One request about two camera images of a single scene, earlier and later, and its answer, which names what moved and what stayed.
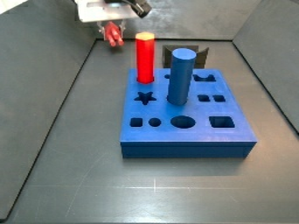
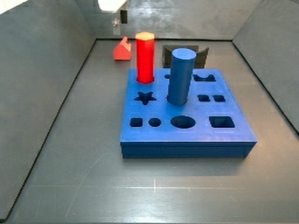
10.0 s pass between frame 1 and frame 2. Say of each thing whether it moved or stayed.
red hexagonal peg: stayed
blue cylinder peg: stayed
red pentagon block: moved
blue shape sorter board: stayed
